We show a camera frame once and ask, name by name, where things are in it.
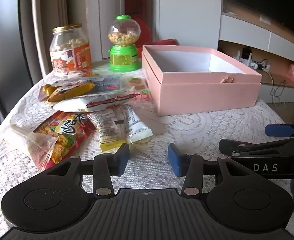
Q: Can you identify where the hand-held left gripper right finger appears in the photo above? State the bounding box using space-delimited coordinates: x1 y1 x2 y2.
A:
168 143 253 199

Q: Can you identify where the white lace tablecloth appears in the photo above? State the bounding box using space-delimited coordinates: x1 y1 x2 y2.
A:
0 61 294 232

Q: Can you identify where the red noodle snack packet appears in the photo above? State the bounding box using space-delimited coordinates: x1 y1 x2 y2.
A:
33 112 98 172

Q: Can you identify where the red plastic container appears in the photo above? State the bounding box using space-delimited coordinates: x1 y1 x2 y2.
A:
150 38 179 47

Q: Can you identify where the thin cable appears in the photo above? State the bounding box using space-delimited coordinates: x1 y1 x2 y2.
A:
261 69 287 106

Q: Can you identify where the white router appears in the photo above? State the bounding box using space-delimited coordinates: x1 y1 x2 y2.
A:
237 47 254 64

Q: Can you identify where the white black-print snack packet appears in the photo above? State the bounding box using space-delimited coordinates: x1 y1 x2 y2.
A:
88 107 129 143
119 104 154 145

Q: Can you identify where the pink cardboard box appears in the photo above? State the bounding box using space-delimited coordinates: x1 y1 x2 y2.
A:
141 44 263 117

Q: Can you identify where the blue white snack packet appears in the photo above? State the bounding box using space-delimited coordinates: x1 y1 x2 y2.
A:
87 76 129 92

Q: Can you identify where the beige curtain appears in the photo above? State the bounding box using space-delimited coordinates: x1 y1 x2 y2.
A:
32 0 69 80

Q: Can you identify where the white orange-print snack packet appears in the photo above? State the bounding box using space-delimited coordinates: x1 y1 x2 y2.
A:
68 69 100 81

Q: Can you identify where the white red-print snack packet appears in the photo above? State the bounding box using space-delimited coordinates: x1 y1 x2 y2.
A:
52 90 141 113

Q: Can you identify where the yellow snack packet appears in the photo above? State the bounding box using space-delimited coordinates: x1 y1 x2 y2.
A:
99 140 128 153
47 82 96 103

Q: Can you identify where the white television cabinet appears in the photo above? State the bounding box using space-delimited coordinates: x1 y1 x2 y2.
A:
218 5 294 103

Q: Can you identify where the yellow flat snack packet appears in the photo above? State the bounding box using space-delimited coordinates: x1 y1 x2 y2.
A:
99 140 128 153

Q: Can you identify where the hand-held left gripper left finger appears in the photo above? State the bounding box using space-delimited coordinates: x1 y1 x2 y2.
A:
41 143 130 198

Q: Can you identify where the clear plastic bag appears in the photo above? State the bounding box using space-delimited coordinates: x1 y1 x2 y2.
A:
1 124 59 167

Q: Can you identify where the clear packet with round pastry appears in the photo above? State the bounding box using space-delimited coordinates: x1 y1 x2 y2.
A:
121 76 151 102

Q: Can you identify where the green candy dispenser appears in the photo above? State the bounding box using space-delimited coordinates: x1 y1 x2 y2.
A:
108 15 141 72

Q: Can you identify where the glass jar with gold lid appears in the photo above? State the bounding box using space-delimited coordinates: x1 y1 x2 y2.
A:
49 23 92 78

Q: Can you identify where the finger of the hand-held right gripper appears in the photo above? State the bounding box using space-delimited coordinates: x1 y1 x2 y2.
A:
265 123 294 139
218 137 294 158

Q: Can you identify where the white power strip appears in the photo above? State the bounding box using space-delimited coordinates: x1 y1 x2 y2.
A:
252 59 272 71

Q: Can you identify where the black television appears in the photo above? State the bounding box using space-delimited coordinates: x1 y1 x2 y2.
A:
223 0 294 43

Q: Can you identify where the clear packet of green olives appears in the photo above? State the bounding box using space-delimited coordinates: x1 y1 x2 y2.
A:
38 83 54 102

